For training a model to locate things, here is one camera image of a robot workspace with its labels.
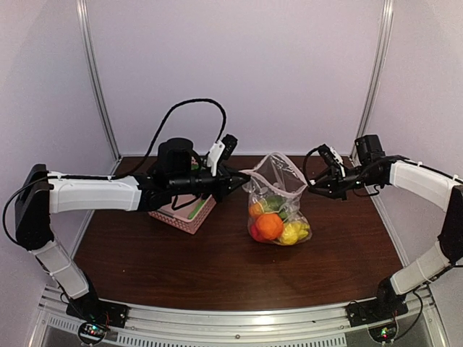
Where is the green toy watermelon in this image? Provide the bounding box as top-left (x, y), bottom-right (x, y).
top-left (263, 195), bottom-right (286, 213)

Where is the green toy cucumber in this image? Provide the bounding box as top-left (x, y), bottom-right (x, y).
top-left (188, 200), bottom-right (205, 220)

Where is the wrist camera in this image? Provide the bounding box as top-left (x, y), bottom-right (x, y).
top-left (318, 145), bottom-right (345, 178)
top-left (206, 134), bottom-right (238, 176)

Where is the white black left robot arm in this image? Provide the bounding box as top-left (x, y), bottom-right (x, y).
top-left (13, 134), bottom-right (250, 321)

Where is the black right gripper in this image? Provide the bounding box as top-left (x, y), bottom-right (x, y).
top-left (308, 164), bottom-right (380, 200)

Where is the aluminium front rail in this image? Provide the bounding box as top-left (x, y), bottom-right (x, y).
top-left (35, 285), bottom-right (449, 347)

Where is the aluminium corner post left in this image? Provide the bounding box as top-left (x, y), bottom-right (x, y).
top-left (76, 0), bottom-right (121, 161)

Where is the yellow toy lemon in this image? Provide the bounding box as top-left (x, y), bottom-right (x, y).
top-left (278, 221), bottom-right (310, 246)

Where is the black left camera cable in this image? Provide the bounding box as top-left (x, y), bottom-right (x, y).
top-left (119, 98), bottom-right (228, 178)

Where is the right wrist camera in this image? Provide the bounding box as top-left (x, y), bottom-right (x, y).
top-left (318, 145), bottom-right (345, 178)

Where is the red toy apple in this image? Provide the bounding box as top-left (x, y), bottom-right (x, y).
top-left (250, 224), bottom-right (265, 242)

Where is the black right camera cable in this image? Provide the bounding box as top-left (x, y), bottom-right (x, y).
top-left (302, 146), bottom-right (326, 187)

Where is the orange toy orange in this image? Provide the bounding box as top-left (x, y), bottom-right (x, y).
top-left (255, 213), bottom-right (284, 241)

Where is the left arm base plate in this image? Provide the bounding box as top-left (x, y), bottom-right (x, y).
top-left (66, 296), bottom-right (129, 328)

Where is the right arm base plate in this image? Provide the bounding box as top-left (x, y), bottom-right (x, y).
top-left (345, 299), bottom-right (409, 327)

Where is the clear dotted zip top bag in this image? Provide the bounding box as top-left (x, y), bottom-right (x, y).
top-left (242, 153), bottom-right (312, 247)

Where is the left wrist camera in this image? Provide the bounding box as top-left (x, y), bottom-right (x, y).
top-left (206, 134), bottom-right (238, 176)

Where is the black camera cable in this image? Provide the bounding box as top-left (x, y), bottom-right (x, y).
top-left (119, 98), bottom-right (228, 178)
top-left (302, 146), bottom-right (326, 187)

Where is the pink perforated plastic basket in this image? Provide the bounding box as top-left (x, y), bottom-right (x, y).
top-left (148, 194), bottom-right (216, 234)

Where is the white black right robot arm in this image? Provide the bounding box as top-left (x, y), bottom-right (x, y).
top-left (306, 134), bottom-right (462, 320)

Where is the left round circuit board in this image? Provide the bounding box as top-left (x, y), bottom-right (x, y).
top-left (77, 322), bottom-right (108, 345)

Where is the aluminium corner post right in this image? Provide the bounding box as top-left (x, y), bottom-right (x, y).
top-left (355, 0), bottom-right (394, 139)

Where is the round circuit board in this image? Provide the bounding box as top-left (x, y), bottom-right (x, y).
top-left (77, 322), bottom-right (108, 345)
top-left (368, 322), bottom-right (398, 344)

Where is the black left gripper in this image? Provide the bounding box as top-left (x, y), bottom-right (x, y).
top-left (169, 162), bottom-right (250, 202)

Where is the aluminium corner post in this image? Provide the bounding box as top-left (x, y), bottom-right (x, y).
top-left (355, 0), bottom-right (394, 139)
top-left (76, 0), bottom-right (121, 161)

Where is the right round circuit board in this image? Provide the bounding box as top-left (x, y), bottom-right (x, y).
top-left (368, 322), bottom-right (398, 344)

